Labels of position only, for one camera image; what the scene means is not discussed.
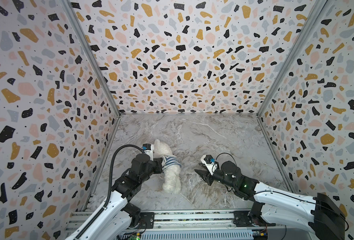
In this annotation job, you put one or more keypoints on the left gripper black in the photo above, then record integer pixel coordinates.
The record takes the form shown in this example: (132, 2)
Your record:
(158, 165)

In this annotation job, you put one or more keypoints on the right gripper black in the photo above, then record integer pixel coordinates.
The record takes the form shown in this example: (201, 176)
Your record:
(209, 175)

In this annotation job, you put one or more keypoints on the blue white striped knit sweater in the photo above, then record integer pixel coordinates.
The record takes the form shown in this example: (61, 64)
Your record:
(169, 161)

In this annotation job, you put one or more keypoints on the white fluffy teddy bear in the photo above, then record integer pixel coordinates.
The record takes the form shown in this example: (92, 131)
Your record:
(172, 183)

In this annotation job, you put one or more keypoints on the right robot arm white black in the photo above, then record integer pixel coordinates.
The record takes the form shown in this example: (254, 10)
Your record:
(318, 215)

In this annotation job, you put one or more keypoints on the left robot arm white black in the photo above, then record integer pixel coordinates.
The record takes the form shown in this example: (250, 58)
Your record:
(116, 213)

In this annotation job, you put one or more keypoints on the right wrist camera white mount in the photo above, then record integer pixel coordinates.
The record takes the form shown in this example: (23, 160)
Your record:
(210, 163)

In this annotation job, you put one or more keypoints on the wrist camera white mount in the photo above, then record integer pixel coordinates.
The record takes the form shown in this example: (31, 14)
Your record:
(149, 150)
(210, 163)

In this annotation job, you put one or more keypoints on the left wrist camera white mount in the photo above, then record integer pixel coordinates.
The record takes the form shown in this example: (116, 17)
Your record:
(149, 150)

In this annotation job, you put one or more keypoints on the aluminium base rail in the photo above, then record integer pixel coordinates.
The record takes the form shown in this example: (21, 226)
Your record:
(212, 219)

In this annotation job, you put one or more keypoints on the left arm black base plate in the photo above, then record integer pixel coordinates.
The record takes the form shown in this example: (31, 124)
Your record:
(142, 221)

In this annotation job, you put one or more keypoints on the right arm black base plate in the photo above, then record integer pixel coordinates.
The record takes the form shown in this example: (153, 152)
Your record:
(252, 217)

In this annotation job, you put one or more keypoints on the grey vented cable duct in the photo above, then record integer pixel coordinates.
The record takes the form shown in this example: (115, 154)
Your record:
(191, 235)

